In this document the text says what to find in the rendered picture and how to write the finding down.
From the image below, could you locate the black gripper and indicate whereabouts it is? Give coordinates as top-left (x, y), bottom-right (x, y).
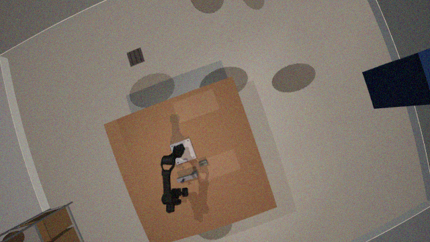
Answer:
top-left (171, 188), bottom-right (188, 199)

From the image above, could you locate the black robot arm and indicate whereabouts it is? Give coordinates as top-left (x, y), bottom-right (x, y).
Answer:
top-left (160, 144), bottom-right (185, 213)

